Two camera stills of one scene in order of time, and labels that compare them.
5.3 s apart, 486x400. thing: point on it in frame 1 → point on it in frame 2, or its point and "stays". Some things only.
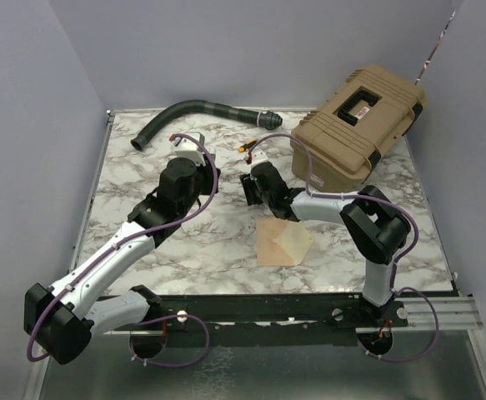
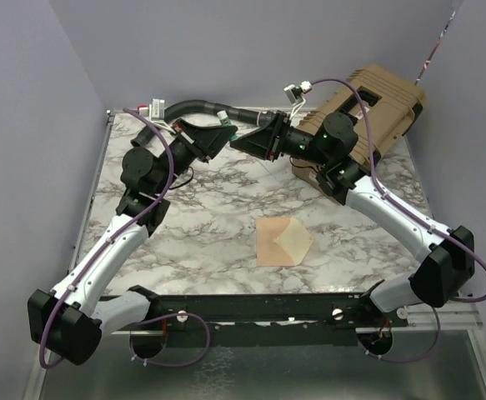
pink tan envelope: (281, 242) stays
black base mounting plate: (262, 318) stays
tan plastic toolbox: (352, 127) stays
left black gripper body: (204, 178) → (184, 151)
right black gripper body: (252, 193) → (291, 140)
